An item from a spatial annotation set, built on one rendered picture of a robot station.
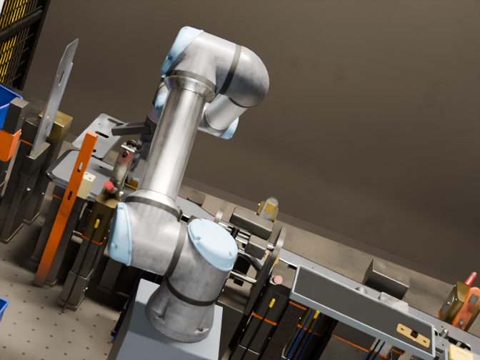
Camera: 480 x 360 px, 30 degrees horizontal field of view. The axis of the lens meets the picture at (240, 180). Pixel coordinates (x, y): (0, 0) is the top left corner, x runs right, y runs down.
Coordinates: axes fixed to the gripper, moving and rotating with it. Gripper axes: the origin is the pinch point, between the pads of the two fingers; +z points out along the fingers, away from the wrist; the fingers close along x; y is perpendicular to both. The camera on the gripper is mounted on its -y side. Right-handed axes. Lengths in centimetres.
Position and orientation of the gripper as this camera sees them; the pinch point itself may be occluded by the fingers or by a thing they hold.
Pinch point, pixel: (128, 176)
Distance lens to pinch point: 258.3
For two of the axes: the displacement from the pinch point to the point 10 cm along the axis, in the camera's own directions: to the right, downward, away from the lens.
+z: -3.8, 8.2, 4.3
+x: 1.8, -3.9, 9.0
